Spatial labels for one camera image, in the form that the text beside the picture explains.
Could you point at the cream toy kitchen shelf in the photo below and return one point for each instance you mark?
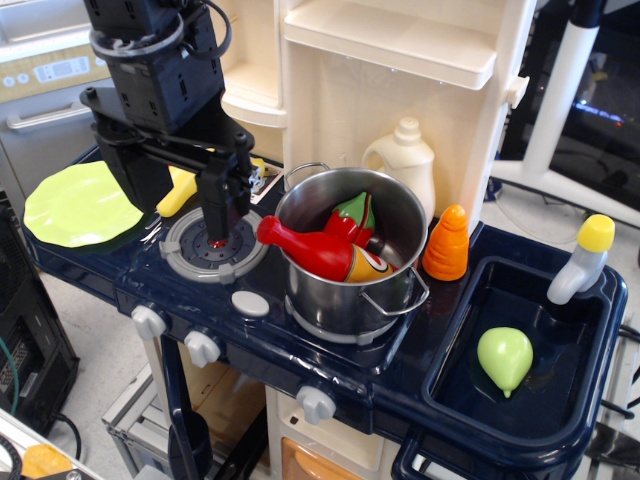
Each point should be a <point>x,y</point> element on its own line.
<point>319,81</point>

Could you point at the grey stove knob right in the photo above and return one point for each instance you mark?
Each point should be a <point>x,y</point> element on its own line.
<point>316,404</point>

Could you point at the green pear toy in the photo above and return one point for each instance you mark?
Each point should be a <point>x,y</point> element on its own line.
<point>506,355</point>

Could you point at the cream detergent bottle toy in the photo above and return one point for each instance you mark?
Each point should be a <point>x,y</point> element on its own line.
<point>405,156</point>

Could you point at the stainless steel pot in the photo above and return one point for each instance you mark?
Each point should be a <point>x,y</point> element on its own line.
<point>356,312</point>

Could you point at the grey metal cabinet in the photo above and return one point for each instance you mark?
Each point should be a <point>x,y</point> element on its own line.
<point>46,61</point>

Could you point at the black computer case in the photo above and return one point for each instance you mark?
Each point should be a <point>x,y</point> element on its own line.
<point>38,363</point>

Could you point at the yellow banana toy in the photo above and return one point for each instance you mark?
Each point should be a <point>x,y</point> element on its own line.
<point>183,188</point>

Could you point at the grey stove knob middle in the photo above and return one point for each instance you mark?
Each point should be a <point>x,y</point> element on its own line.
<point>202,349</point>

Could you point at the white pipe stand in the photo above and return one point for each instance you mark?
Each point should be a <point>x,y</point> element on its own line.
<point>575,135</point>

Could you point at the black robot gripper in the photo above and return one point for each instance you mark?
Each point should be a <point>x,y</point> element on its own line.
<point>165,109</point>

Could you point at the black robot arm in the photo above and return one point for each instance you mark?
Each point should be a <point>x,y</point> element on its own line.
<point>132,29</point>

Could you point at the red ketchup bottle toy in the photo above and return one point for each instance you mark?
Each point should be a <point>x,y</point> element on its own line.
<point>325,255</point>

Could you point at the grey stove burner left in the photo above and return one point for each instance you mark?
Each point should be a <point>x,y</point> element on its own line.
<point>191,254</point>

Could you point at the grey stove knob left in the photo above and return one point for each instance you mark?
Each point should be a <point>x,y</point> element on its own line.
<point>148,323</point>

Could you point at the light green plate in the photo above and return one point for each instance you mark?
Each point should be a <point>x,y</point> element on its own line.
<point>79,206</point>

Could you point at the navy toy kitchen counter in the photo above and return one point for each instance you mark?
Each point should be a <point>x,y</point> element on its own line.
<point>419,384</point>

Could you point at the grey yellow toy faucet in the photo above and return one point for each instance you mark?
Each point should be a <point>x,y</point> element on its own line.
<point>593,242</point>

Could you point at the grey round button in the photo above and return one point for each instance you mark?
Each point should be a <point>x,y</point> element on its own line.
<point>250,304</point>

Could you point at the grey stove knob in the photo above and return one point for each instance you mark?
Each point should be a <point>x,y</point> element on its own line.
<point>202,349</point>
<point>148,323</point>
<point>316,404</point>

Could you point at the orange carrot toy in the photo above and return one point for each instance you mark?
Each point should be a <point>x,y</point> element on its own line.
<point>447,251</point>

